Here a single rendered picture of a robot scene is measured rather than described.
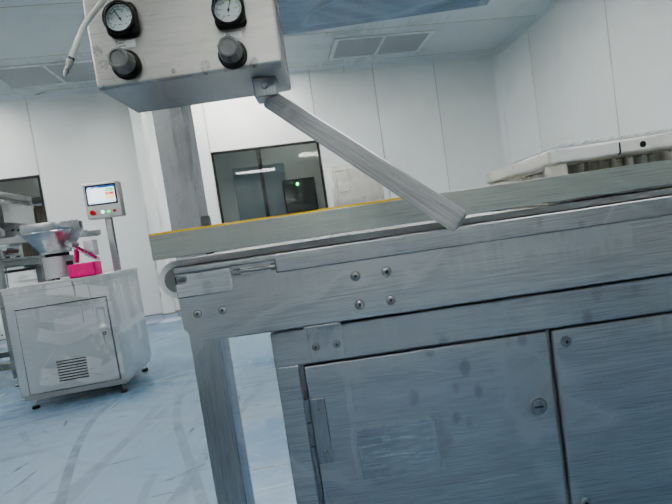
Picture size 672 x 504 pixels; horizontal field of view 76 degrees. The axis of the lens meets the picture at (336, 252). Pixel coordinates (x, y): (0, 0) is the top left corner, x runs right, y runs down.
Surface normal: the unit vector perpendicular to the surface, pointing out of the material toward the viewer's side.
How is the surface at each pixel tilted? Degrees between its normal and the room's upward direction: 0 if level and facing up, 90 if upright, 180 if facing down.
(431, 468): 89
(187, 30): 90
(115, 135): 90
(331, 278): 90
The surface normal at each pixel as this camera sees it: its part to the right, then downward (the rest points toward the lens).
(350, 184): 0.14, 0.04
